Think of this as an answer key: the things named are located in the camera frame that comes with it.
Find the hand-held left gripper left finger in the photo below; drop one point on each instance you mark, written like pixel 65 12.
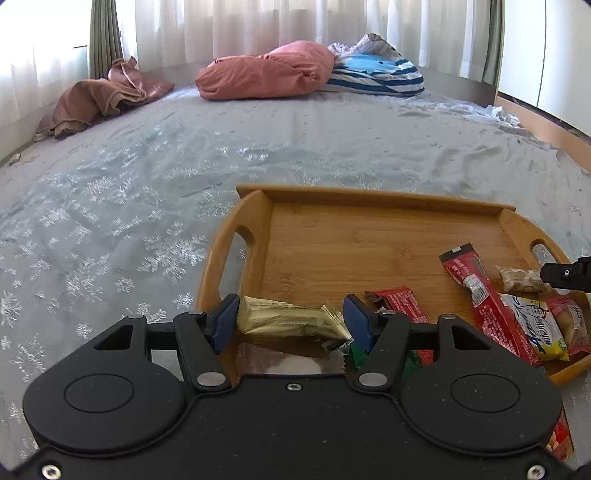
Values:
pixel 227 323

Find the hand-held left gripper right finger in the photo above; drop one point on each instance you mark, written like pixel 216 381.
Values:
pixel 358 323

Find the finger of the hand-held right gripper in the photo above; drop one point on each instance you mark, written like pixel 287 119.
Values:
pixel 565 274

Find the green snack packet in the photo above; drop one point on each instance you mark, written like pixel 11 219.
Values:
pixel 354 360

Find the clear nougat packet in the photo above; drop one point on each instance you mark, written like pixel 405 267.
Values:
pixel 519 279

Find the pink bread packet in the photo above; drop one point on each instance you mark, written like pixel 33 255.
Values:
pixel 572 323

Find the dark red snack bar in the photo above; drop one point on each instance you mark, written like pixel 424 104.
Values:
pixel 406 302

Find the yellow snack packet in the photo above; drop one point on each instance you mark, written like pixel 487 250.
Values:
pixel 540 327

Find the gold snack packet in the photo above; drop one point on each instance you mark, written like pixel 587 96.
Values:
pixel 286 321

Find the clear packet with white snack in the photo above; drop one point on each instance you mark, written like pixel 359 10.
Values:
pixel 277 362

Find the long red snack packet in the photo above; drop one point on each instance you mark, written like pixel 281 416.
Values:
pixel 489 304

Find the grey snowflake bed sheet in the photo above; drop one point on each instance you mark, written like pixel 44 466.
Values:
pixel 115 207

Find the white crumpled plastic bag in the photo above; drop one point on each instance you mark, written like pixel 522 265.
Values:
pixel 501 115

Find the white wardrobe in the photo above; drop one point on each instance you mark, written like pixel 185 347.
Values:
pixel 540 46

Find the grey-green curtain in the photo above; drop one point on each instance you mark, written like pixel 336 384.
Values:
pixel 104 37
pixel 495 41

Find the pink pillow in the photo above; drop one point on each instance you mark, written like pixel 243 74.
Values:
pixel 263 74

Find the blue striped pillow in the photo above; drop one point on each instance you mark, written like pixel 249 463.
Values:
pixel 374 69

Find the mauve crumpled cloth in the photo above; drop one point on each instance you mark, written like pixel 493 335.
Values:
pixel 92 99

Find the small grey object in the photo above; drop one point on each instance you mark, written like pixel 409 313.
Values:
pixel 16 159

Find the white sheer curtain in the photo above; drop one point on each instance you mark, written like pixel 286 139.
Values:
pixel 254 23

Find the wooden bed frame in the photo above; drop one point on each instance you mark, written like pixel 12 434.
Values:
pixel 554 134

